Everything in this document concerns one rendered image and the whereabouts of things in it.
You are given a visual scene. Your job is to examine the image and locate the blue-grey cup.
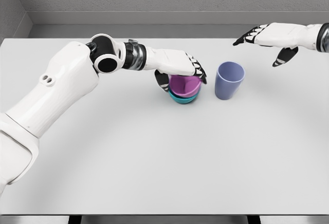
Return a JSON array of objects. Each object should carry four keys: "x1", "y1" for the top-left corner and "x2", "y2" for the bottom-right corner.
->
[{"x1": 215, "y1": 61, "x2": 246, "y2": 101}]

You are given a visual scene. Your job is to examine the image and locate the purple bowl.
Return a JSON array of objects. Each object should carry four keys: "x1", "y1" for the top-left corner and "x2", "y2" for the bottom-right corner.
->
[{"x1": 168, "y1": 74, "x2": 203, "y2": 98}]

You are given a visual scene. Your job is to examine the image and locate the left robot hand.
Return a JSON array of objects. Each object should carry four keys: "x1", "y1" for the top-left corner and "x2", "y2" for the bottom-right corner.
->
[{"x1": 154, "y1": 49, "x2": 208, "y2": 94}]

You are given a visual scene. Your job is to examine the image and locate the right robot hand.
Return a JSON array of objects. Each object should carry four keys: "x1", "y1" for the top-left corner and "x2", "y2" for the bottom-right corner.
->
[{"x1": 232, "y1": 23, "x2": 308, "y2": 68}]

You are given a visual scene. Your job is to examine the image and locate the teal bowl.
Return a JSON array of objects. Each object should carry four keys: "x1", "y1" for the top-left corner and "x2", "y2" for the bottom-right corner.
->
[{"x1": 168, "y1": 89, "x2": 202, "y2": 105}]

